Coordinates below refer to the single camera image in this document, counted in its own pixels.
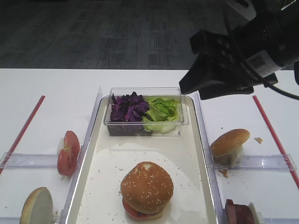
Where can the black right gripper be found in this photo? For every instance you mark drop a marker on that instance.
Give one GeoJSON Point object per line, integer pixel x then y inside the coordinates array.
{"type": "Point", "coordinates": [246, 56]}

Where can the sesame bun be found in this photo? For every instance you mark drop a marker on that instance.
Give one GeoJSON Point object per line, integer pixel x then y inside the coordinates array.
{"type": "Point", "coordinates": [229, 141]}
{"type": "Point", "coordinates": [147, 187]}

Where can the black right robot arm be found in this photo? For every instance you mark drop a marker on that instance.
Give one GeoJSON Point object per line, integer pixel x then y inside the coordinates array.
{"type": "Point", "coordinates": [240, 12]}

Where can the green lettuce leaves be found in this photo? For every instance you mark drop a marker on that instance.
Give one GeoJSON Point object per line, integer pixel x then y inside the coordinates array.
{"type": "Point", "coordinates": [161, 109]}

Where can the bread crumb piece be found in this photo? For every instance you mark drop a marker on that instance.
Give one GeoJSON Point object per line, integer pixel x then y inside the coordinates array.
{"type": "Point", "coordinates": [259, 140]}

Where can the rear meat slices stack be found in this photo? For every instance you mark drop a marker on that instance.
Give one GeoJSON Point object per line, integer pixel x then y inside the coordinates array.
{"type": "Point", "coordinates": [243, 214]}

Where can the front meat slice dark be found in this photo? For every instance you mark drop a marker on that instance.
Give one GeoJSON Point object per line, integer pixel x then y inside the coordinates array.
{"type": "Point", "coordinates": [230, 212]}

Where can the upper standing tomato slice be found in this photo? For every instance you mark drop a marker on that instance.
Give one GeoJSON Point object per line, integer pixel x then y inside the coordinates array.
{"type": "Point", "coordinates": [71, 140]}

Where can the tomato slice on burger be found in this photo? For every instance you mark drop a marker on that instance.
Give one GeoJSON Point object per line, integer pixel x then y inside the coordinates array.
{"type": "Point", "coordinates": [139, 215]}

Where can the shredded purple cabbage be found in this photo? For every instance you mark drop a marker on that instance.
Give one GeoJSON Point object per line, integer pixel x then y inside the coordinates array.
{"type": "Point", "coordinates": [128, 108]}

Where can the clear plastic container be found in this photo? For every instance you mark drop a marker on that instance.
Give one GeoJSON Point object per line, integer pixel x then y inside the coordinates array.
{"type": "Point", "coordinates": [137, 128]}

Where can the right upper clear pusher track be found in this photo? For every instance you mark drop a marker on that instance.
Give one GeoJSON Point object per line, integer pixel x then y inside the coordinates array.
{"type": "Point", "coordinates": [276, 162]}

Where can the clear pusher track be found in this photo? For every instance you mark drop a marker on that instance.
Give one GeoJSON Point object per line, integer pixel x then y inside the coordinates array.
{"type": "Point", "coordinates": [281, 220]}
{"type": "Point", "coordinates": [9, 220]}
{"type": "Point", "coordinates": [276, 162]}
{"type": "Point", "coordinates": [19, 160]}

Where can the right clear long divider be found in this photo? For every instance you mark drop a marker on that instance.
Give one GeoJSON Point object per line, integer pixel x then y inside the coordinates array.
{"type": "Point", "coordinates": [219, 212]}

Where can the clear long divider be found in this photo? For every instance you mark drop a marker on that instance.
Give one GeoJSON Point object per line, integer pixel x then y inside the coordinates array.
{"type": "Point", "coordinates": [219, 212]}
{"type": "Point", "coordinates": [90, 130]}

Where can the white pusher block right lower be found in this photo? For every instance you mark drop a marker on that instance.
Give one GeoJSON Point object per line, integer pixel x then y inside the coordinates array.
{"type": "Point", "coordinates": [258, 218]}

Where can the bottom bun under stack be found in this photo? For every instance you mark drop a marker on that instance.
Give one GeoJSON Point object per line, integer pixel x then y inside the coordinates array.
{"type": "Point", "coordinates": [166, 210]}

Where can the right lower clear pusher track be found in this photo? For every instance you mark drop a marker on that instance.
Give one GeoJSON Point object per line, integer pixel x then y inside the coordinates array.
{"type": "Point", "coordinates": [281, 220]}

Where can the white metal tray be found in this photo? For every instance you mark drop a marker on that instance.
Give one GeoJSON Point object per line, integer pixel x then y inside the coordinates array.
{"type": "Point", "coordinates": [97, 198]}

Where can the left clear long divider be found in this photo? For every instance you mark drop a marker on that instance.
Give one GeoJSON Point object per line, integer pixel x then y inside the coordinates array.
{"type": "Point", "coordinates": [90, 130]}

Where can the standing bun half left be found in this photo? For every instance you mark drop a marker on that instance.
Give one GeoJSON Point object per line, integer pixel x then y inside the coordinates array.
{"type": "Point", "coordinates": [38, 207]}

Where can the left upper clear pusher track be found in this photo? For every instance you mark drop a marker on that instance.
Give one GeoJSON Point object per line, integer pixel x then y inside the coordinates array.
{"type": "Point", "coordinates": [19, 160]}

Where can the left lower clear pusher track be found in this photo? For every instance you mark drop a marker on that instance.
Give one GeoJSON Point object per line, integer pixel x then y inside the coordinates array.
{"type": "Point", "coordinates": [9, 220]}

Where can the right red rail strip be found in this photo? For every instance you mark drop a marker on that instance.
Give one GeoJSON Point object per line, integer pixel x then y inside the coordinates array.
{"type": "Point", "coordinates": [277, 141]}

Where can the red rail strip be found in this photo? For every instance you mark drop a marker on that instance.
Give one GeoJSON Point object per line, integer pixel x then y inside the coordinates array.
{"type": "Point", "coordinates": [21, 133]}
{"type": "Point", "coordinates": [277, 141]}

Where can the left red rail strip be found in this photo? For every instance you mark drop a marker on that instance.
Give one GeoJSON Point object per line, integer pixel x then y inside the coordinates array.
{"type": "Point", "coordinates": [21, 133]}

